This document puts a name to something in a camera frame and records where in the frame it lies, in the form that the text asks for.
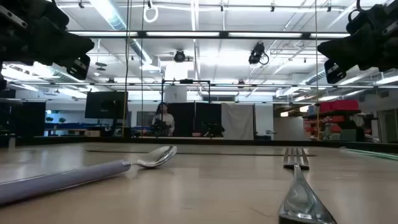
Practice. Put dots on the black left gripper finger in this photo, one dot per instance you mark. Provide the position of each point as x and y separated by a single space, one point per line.
71 49

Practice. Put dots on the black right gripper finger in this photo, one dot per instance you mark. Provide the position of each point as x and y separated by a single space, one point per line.
339 49

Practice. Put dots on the silver metal fork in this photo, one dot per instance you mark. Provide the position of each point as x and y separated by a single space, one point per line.
300 199

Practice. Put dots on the red storage bin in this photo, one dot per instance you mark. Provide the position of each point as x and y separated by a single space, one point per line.
339 105

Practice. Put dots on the dark storage shelf rack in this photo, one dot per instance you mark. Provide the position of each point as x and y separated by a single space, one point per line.
332 112

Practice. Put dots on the black computer monitor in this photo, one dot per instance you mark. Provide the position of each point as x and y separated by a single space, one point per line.
105 104

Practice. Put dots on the blue work table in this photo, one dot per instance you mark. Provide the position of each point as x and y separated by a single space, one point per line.
71 126

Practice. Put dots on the black cabinet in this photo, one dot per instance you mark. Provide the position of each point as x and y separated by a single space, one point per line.
29 119

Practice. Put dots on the person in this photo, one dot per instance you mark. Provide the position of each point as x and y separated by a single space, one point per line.
166 121

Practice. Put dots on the white hanging sheet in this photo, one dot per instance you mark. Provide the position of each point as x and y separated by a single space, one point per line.
237 121

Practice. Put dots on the black partition panel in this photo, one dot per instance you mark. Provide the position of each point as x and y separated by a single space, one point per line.
205 113

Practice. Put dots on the clear placemat with grey border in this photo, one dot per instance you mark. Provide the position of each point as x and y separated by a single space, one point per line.
217 153

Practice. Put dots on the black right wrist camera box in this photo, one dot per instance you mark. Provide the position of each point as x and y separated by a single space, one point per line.
334 71

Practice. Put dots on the silver ceiling air duct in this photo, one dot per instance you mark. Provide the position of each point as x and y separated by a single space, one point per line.
115 20

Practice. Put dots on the small round black overhead camera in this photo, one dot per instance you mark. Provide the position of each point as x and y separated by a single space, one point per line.
179 56

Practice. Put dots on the small white post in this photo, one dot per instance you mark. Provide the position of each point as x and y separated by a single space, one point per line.
12 141

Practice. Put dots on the frame bar with light strips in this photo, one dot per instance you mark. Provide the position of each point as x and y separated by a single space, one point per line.
224 34

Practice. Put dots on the black tubular stand frame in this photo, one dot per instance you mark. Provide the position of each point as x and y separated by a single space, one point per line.
186 81

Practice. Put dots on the black table frame rail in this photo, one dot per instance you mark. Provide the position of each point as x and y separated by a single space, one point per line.
217 141

